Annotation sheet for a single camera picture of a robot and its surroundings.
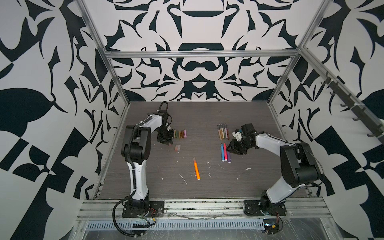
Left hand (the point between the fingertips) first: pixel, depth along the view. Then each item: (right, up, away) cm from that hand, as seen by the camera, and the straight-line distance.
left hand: (171, 140), depth 97 cm
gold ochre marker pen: (+33, +5, +6) cm, 34 cm away
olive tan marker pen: (+35, +4, +5) cm, 36 cm away
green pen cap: (+3, +3, +5) cm, 6 cm away
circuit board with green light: (+51, -36, -26) cm, 68 cm away
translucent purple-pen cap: (0, -2, -2) cm, 3 cm away
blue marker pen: (+32, -7, -5) cm, 33 cm away
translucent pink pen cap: (+4, -4, -2) cm, 6 cm away
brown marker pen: (+34, +5, +6) cm, 35 cm away
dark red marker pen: (+37, +4, +5) cm, 38 cm away
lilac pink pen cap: (+9, +4, +5) cm, 11 cm away
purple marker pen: (+35, -8, -6) cm, 37 cm away
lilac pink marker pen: (+36, +4, +5) cm, 37 cm away
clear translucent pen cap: (+5, -4, -2) cm, 7 cm away
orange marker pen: (+16, -15, -10) cm, 24 cm away
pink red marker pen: (+34, -7, -4) cm, 35 cm away
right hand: (+36, -4, -5) cm, 37 cm away
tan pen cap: (+2, +4, +4) cm, 6 cm away
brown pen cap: (+7, +3, +5) cm, 9 cm away
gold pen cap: (+5, +3, +5) cm, 8 cm away
